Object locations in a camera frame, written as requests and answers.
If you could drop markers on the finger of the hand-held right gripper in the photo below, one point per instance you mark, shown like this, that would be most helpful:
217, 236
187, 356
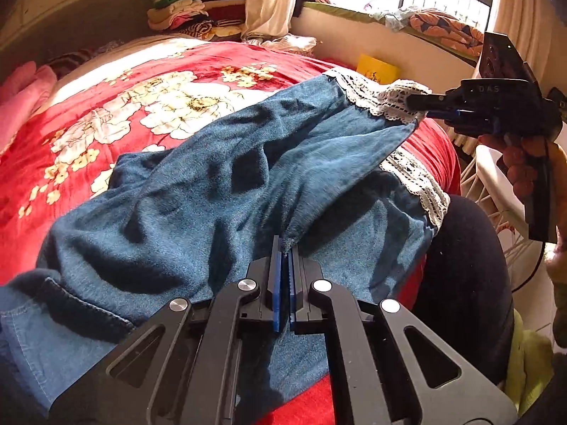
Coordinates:
425, 101
449, 115

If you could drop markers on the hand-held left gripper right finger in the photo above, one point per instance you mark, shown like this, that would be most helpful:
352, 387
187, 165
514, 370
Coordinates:
293, 287

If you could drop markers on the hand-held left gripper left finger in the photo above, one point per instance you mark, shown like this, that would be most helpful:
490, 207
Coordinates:
277, 283

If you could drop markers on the blue denim pants lace trim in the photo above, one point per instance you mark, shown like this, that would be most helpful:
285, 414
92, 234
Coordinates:
199, 186

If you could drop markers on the person's right forearm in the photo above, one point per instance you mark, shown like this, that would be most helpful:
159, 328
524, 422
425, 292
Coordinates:
559, 274

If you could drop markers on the person's right hand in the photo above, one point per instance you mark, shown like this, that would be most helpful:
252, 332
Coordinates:
516, 168

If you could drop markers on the yellow box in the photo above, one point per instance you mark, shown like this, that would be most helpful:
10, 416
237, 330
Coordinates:
376, 68

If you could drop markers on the orange patterned quilt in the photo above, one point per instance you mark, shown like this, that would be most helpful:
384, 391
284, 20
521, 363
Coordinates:
447, 31

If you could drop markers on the white laundry basket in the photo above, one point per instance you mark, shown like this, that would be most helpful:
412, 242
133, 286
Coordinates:
491, 181

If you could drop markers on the light blue cloth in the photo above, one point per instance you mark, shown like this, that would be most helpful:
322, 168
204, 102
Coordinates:
398, 17

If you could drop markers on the beige curtain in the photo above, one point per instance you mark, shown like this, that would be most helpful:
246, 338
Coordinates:
527, 9

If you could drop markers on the person's black trouser leg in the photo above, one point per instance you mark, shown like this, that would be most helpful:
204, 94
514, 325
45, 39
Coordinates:
465, 283

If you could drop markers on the white hanging cloth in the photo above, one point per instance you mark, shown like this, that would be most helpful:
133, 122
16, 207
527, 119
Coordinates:
270, 0

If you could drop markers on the red floral blanket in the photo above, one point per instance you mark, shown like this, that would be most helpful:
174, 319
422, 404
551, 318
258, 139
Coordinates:
133, 97

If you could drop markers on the green cloth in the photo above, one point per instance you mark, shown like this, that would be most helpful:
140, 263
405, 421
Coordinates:
527, 363

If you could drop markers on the pile of folded clothes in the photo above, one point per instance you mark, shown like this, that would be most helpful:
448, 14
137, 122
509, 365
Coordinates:
190, 13

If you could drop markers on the striped dark cloth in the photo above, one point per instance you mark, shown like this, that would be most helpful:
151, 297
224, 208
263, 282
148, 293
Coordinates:
71, 59

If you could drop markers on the pink pillow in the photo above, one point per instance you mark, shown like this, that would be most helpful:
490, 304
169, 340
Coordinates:
22, 93

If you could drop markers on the grey headboard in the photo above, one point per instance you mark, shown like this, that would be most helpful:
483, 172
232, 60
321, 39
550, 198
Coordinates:
88, 17

